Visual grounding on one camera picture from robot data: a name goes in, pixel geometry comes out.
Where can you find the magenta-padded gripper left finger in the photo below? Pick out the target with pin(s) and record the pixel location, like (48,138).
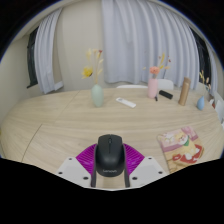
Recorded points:
(71,168)

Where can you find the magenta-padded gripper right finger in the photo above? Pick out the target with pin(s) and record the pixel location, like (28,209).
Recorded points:
(148,168)

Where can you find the black computer mouse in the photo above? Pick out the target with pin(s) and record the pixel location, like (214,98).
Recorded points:
(110,156)

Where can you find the white remote control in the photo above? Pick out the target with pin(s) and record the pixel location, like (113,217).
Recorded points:
(126,102)

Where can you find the dark pen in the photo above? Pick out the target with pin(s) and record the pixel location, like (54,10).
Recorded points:
(156,98)

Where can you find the black oblong case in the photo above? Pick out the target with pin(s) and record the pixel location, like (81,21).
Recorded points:
(165,94)

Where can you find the pale green vase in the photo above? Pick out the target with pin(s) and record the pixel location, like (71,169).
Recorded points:
(97,96)

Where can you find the pink vase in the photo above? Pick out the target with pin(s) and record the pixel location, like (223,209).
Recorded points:
(152,88)

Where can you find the blue vase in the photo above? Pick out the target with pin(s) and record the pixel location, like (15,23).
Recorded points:
(200,104)

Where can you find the bronze thermos bottle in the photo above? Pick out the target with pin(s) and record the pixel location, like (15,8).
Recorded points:
(184,91)

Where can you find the yellow dried flowers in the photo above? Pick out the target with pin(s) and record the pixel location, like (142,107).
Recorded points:
(87,72)

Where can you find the pale dried flower sprigs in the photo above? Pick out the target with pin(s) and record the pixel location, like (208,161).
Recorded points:
(203,81)

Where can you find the narrow white curtain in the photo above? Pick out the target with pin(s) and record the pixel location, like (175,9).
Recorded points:
(213,73)
(46,56)

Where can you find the dark window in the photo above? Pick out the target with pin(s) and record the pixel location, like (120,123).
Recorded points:
(32,60)
(201,56)

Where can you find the wide white curtain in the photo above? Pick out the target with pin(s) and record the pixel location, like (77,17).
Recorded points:
(143,40)

